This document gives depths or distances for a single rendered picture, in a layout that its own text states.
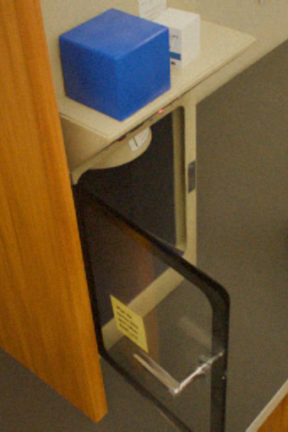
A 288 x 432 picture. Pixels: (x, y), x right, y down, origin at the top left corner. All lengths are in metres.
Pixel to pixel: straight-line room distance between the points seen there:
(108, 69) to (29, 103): 0.11
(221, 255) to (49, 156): 0.74
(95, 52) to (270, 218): 0.84
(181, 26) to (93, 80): 0.16
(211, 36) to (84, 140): 0.28
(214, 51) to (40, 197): 0.34
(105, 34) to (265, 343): 0.70
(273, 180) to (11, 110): 0.98
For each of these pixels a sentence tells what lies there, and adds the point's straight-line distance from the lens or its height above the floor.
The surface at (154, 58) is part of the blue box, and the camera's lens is 0.85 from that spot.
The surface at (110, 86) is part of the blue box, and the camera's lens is 0.82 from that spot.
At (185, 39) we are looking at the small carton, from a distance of 0.94.
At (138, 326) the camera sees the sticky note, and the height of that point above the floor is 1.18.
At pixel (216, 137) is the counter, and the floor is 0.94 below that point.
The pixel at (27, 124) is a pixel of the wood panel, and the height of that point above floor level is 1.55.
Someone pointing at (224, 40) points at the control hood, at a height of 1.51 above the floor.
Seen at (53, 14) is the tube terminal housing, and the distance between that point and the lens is 0.86.
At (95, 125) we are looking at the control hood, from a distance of 0.84.
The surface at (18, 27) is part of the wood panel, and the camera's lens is 0.71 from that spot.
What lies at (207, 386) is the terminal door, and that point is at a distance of 0.96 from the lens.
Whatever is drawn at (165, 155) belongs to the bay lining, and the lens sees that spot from 1.23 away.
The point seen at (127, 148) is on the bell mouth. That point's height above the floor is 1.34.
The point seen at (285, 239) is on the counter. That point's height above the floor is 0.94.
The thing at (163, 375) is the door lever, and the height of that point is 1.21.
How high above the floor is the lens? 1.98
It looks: 41 degrees down
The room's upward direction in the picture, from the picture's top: 4 degrees counter-clockwise
